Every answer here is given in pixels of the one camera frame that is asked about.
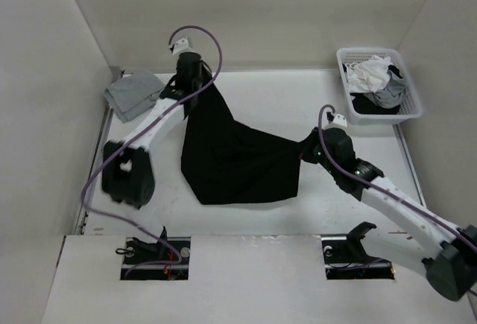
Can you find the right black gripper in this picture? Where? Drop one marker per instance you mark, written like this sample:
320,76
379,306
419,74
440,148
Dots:
307,144

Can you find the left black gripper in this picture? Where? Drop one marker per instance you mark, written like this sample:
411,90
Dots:
207,74

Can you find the black tank top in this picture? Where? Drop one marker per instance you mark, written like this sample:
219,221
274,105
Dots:
227,162

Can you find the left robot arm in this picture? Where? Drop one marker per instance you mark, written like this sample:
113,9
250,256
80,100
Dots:
128,176

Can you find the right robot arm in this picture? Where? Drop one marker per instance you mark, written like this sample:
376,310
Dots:
437,249

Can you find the folded grey tank top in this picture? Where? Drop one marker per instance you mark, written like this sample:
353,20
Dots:
131,96

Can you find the black garment in basket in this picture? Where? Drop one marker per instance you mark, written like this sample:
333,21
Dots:
363,102

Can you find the white plastic laundry basket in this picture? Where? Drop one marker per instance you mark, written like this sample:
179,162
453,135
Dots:
411,106

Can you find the grey garment in basket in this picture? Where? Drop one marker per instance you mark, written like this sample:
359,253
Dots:
391,96

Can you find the white garment in basket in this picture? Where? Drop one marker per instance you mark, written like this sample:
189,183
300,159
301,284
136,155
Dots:
370,76

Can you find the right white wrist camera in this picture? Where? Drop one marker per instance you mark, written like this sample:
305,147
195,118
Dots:
336,120

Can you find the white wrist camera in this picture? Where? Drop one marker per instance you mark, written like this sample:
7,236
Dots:
336,120
180,46

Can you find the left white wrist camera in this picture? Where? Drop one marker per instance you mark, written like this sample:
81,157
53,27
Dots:
180,46

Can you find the right metal table rail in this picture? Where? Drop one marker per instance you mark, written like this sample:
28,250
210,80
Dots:
409,163

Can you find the metal table rail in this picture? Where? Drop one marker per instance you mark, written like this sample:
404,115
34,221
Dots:
117,73
409,163

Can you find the left metal table rail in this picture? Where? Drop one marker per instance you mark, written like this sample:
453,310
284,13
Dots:
117,73

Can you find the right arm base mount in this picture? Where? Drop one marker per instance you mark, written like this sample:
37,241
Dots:
343,263

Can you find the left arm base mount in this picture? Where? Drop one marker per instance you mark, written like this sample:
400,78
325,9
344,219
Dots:
142,261

